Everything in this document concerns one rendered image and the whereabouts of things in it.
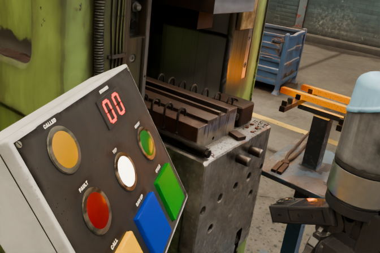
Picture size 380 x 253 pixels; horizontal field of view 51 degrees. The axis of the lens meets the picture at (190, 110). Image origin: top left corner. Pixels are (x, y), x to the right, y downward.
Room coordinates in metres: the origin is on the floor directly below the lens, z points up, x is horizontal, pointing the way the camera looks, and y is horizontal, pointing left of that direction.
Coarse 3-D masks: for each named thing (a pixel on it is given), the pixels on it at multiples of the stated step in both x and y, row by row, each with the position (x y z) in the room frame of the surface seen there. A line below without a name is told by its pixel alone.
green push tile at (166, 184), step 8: (168, 168) 0.61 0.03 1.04; (160, 176) 0.58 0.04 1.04; (168, 176) 0.60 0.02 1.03; (160, 184) 0.56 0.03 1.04; (168, 184) 0.58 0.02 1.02; (176, 184) 0.61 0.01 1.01; (160, 192) 0.55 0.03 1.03; (168, 192) 0.57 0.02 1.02; (176, 192) 0.60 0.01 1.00; (168, 200) 0.56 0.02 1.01; (176, 200) 0.58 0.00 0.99; (168, 208) 0.55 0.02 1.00; (176, 208) 0.57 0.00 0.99; (176, 216) 0.56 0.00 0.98
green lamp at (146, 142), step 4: (144, 132) 0.60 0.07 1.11; (140, 136) 0.59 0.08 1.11; (144, 136) 0.60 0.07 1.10; (148, 136) 0.61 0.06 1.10; (144, 140) 0.59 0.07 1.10; (148, 140) 0.60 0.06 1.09; (144, 144) 0.58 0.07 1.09; (148, 144) 0.60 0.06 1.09; (152, 144) 0.61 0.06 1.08; (144, 148) 0.58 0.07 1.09; (148, 148) 0.59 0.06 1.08; (152, 148) 0.60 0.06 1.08; (148, 152) 0.58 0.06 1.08; (152, 152) 0.60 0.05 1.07
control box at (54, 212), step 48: (96, 96) 0.53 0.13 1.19; (0, 144) 0.34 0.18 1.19; (48, 144) 0.39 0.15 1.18; (96, 144) 0.47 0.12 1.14; (0, 192) 0.34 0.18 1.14; (48, 192) 0.35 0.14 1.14; (144, 192) 0.52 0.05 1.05; (0, 240) 0.34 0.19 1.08; (48, 240) 0.33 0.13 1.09; (96, 240) 0.37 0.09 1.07
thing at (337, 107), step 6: (282, 90) 1.51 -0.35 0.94; (288, 90) 1.50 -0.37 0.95; (294, 90) 1.50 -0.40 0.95; (294, 96) 1.48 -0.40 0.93; (306, 96) 1.45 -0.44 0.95; (312, 96) 1.45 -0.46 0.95; (312, 102) 1.44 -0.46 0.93; (318, 102) 1.42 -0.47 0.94; (324, 102) 1.41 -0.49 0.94; (330, 102) 1.40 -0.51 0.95; (330, 108) 1.39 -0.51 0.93; (336, 108) 1.38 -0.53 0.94; (342, 108) 1.37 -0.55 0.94
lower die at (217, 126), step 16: (160, 96) 1.12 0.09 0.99; (176, 96) 1.11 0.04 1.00; (192, 96) 1.13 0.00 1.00; (160, 112) 1.02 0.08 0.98; (176, 112) 1.03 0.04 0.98; (192, 112) 1.02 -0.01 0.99; (208, 112) 1.04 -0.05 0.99; (192, 128) 0.95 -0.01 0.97; (208, 128) 0.98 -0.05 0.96; (224, 128) 1.06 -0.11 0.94
